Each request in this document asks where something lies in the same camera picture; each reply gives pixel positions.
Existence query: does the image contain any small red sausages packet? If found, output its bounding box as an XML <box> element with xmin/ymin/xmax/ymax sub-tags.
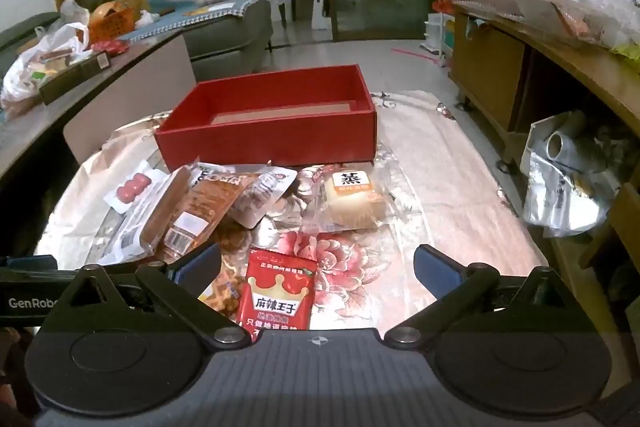
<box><xmin>103</xmin><ymin>160</ymin><xmax>168</xmax><ymax>214</ymax></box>

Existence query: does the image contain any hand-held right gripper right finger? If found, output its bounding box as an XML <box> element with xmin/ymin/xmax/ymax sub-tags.
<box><xmin>382</xmin><ymin>244</ymin><xmax>596</xmax><ymax>351</ymax></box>

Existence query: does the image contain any grey plastic bag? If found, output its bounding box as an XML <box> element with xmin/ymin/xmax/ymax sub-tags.
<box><xmin>60</xmin><ymin>0</ymin><xmax>91</xmax><ymax>32</ymax></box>

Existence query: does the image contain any blue patterned sofa cloth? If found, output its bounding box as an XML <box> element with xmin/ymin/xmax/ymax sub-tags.
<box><xmin>120</xmin><ymin>0</ymin><xmax>266</xmax><ymax>42</ymax></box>

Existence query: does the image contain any dark coffee table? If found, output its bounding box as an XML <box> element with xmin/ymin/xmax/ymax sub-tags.
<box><xmin>0</xmin><ymin>24</ymin><xmax>198</xmax><ymax>188</ymax></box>

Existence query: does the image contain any red spicy snack packet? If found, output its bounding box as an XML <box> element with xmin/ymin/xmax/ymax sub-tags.
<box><xmin>235</xmin><ymin>247</ymin><xmax>317</xmax><ymax>333</ymax></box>

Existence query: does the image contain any orange-brown snack packet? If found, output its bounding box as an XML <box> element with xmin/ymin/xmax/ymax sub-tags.
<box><xmin>155</xmin><ymin>164</ymin><xmax>261</xmax><ymax>263</ymax></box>

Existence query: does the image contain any long clear sausage packet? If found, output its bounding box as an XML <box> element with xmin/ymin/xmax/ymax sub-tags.
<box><xmin>112</xmin><ymin>167</ymin><xmax>193</xmax><ymax>260</ymax></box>

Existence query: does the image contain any yellow fried snack packet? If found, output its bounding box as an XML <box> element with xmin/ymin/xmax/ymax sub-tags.
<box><xmin>197</xmin><ymin>257</ymin><xmax>251</xmax><ymax>323</ymax></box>

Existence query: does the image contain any wooden cabinet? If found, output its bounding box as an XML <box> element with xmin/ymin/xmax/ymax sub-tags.
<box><xmin>447</xmin><ymin>0</ymin><xmax>640</xmax><ymax>308</ymax></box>

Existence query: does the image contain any clear packet with red label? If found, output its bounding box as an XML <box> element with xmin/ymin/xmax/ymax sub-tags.
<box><xmin>227</xmin><ymin>167</ymin><xmax>298</xmax><ymax>229</ymax></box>

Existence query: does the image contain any red cardboard box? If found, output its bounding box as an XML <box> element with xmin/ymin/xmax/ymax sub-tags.
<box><xmin>154</xmin><ymin>64</ymin><xmax>377</xmax><ymax>172</ymax></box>

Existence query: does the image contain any plastic drawer unit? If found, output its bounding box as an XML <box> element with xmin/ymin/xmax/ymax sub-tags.
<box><xmin>422</xmin><ymin>12</ymin><xmax>456</xmax><ymax>58</ymax></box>

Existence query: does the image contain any orange bag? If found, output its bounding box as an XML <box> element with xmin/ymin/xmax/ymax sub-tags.
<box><xmin>87</xmin><ymin>0</ymin><xmax>148</xmax><ymax>45</ymax></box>

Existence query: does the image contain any clear film roll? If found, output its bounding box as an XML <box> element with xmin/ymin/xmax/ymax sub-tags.
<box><xmin>544</xmin><ymin>111</ymin><xmax>588</xmax><ymax>160</ymax></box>

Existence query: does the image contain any shiny floral tablecloth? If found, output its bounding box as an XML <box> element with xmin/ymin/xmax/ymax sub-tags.
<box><xmin>35</xmin><ymin>89</ymin><xmax>551</xmax><ymax>343</ymax></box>

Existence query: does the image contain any white plastic bag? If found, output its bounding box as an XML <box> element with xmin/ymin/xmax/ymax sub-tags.
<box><xmin>0</xmin><ymin>22</ymin><xmax>91</xmax><ymax>108</ymax></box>

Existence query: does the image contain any dark flat box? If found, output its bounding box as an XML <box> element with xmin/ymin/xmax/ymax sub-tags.
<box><xmin>39</xmin><ymin>49</ymin><xmax>113</xmax><ymax>105</ymax></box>

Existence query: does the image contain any pale steamed cake packet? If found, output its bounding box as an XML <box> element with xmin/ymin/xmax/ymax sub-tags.
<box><xmin>300</xmin><ymin>164</ymin><xmax>401</xmax><ymax>233</ymax></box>

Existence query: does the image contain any green armchair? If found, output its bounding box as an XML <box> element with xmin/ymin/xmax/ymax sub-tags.
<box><xmin>0</xmin><ymin>12</ymin><xmax>58</xmax><ymax>52</ymax></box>

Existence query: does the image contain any grey-green sofa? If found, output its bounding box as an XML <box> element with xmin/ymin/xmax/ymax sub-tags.
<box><xmin>145</xmin><ymin>0</ymin><xmax>273</xmax><ymax>75</ymax></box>

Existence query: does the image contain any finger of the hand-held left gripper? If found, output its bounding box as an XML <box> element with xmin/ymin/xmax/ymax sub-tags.
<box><xmin>0</xmin><ymin>255</ymin><xmax>77</xmax><ymax>282</ymax></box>

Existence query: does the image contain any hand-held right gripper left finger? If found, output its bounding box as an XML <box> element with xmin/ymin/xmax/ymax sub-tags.
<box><xmin>42</xmin><ymin>243</ymin><xmax>253</xmax><ymax>351</ymax></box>

